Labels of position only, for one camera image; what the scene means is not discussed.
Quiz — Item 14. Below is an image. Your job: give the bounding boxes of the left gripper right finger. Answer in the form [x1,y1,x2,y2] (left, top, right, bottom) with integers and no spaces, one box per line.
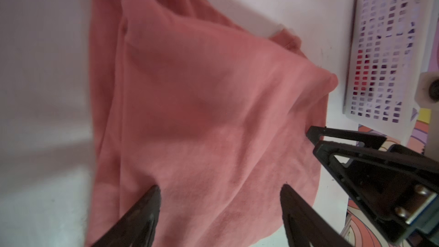
[280,184,351,247]

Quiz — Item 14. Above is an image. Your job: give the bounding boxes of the pink t shirt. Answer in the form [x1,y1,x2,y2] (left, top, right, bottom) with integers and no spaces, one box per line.
[86,0,338,247]

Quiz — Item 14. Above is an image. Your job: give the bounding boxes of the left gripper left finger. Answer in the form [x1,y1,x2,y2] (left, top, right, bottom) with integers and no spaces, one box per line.
[92,185,161,247]

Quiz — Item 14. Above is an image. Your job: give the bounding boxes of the white plastic laundry basket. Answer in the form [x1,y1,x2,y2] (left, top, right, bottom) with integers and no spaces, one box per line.
[344,0,439,144]

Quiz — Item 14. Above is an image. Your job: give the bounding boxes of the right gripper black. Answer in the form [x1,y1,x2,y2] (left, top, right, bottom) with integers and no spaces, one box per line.
[306,126,439,245]

